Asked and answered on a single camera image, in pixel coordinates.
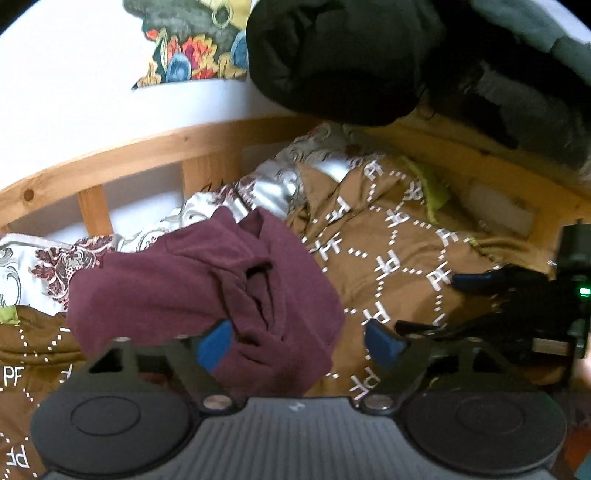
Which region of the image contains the black garment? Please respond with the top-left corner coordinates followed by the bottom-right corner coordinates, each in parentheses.
top-left (246, 0), bottom-right (462, 128)

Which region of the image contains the grey green garment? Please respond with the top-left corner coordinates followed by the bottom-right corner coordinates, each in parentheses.
top-left (466, 0), bottom-right (591, 84)

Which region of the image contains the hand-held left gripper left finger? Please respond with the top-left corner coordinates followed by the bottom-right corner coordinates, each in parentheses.
top-left (86, 318), bottom-right (242, 413)

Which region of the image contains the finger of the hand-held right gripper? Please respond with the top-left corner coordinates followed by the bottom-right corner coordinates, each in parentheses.
top-left (451, 265), bottom-right (561, 302)
top-left (395, 305), bottom-right (556, 342)

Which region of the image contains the colourful printed cloth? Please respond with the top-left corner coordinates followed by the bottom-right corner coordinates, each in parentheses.
top-left (122, 0), bottom-right (259, 92)

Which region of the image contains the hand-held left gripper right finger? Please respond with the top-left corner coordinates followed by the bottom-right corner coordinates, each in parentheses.
top-left (358, 320), bottom-right (513, 413)

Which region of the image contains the dark cloth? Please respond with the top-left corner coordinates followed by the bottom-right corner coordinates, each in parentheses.
top-left (416, 41), bottom-right (591, 172)

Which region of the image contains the brown printed blanket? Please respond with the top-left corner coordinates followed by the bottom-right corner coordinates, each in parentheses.
top-left (0, 154), bottom-right (568, 480)

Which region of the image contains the maroon garment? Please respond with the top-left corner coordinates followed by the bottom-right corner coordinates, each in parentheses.
top-left (67, 207), bottom-right (347, 400)

